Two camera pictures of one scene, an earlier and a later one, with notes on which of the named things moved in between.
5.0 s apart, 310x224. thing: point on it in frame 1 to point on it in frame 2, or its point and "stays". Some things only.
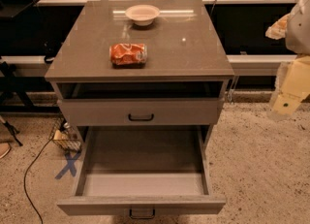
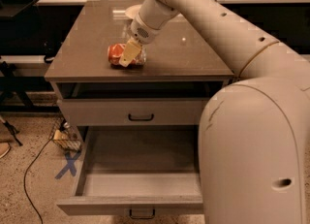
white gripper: [298, 32] to [144, 33]
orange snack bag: [128, 55] stays
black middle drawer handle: [140, 217] stays
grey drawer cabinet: [148, 148] stays
